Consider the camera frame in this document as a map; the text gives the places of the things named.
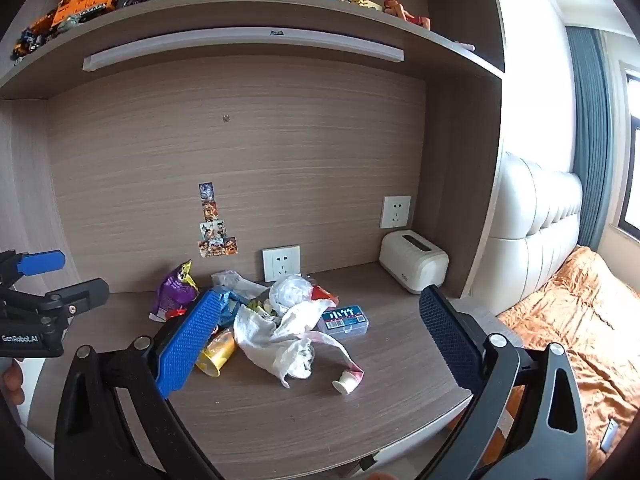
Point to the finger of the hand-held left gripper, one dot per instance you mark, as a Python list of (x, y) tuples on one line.
[(42, 262), (82, 292)]

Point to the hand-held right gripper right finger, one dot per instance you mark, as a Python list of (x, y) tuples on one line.
[(447, 340)]

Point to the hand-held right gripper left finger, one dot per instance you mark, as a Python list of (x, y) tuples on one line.
[(187, 345)]

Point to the white plastic bag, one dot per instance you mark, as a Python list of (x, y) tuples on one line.
[(260, 340)]

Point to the red wrapper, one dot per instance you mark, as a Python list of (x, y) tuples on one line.
[(322, 294)]

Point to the person's left hand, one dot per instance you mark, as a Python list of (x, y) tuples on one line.
[(10, 382)]

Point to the yellow plastic cup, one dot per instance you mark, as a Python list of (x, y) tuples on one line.
[(219, 352)]

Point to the blue snack wrapper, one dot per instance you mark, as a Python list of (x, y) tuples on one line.
[(231, 310)]

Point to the purple snack bag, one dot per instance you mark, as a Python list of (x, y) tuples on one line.
[(172, 287)]

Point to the clear plastic wrapper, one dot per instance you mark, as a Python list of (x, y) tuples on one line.
[(230, 280)]

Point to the white rounded desktop box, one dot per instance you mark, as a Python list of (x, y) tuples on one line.
[(412, 260)]

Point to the cartoon sticker cluster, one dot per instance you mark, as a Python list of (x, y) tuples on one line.
[(215, 240)]

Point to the small white pink cup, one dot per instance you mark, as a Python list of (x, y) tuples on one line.
[(345, 382)]

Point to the crumpled clear plastic bag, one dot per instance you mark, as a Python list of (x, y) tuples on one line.
[(290, 292)]

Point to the bed with orange cover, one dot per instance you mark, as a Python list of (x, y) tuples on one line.
[(580, 320)]

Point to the white padded headboard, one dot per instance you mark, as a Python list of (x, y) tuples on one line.
[(530, 230)]

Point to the wooden shelf unit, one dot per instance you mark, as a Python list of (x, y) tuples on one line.
[(300, 160)]

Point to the small orange black toy vehicle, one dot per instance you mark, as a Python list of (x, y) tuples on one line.
[(32, 35)]

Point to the grey curtain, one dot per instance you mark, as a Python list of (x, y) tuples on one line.
[(590, 135)]

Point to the window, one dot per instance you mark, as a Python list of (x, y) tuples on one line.
[(631, 160)]

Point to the white light bar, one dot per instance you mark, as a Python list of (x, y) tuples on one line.
[(240, 40)]

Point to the red toy figurine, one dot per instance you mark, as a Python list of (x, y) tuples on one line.
[(407, 12)]

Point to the white wall socket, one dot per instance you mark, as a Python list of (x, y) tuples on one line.
[(396, 212), (281, 262)]

